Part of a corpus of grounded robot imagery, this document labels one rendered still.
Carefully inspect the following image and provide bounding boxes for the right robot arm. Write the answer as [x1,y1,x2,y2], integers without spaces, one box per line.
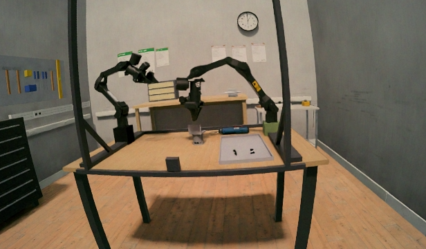
[176,57,279,123]

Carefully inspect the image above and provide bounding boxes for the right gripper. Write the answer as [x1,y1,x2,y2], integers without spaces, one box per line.
[184,91,205,122]

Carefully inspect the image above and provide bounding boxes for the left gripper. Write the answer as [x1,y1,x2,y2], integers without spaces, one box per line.
[132,68,159,84]

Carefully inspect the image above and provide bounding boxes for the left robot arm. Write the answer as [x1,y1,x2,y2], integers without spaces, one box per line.
[94,53,150,128]

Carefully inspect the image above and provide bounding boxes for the grey metal bracket with holes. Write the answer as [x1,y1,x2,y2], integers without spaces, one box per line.
[188,124,206,134]

